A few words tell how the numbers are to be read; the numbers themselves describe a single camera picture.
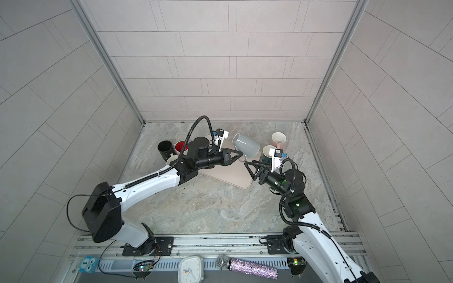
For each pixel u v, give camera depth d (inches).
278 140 38.6
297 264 26.8
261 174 24.0
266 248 27.9
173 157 34.7
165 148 36.8
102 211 16.1
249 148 27.9
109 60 34.2
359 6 27.9
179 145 37.7
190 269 24.9
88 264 25.7
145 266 25.2
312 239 19.2
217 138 25.9
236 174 35.8
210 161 24.8
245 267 25.2
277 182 23.9
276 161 24.9
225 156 25.2
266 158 35.2
